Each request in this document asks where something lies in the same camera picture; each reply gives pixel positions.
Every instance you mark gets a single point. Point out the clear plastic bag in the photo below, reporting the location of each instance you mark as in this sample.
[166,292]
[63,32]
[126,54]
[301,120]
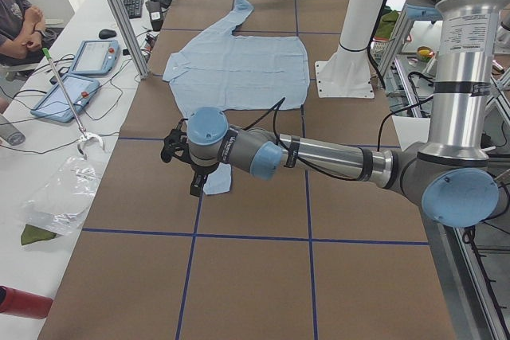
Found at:
[61,204]

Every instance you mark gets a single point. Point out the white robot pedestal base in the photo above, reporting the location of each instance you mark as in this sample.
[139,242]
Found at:
[347,74]

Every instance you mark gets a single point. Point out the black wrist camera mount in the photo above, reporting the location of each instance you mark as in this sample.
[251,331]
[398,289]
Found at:
[175,145]

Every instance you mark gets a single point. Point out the red bottle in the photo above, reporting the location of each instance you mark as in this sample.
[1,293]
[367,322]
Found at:
[24,304]

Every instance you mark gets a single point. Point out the green folded cloth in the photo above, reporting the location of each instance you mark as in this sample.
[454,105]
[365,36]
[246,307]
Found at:
[32,234]

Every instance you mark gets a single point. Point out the black computer mouse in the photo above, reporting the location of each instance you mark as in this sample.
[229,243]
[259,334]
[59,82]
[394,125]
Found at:
[107,34]

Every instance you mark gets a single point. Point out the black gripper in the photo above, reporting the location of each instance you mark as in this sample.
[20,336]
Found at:
[200,169]

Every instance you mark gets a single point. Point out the seated person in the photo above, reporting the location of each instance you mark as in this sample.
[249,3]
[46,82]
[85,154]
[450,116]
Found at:
[23,33]

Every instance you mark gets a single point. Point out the aluminium frame post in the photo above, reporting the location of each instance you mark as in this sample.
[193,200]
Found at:
[122,20]

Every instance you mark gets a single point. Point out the grey water bottle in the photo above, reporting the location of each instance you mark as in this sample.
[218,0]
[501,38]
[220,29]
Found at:
[10,133]

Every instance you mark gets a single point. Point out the light blue button shirt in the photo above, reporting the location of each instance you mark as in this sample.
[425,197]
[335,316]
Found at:
[219,71]

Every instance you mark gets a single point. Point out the far blue teach pendant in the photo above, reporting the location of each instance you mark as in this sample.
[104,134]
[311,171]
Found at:
[95,57]

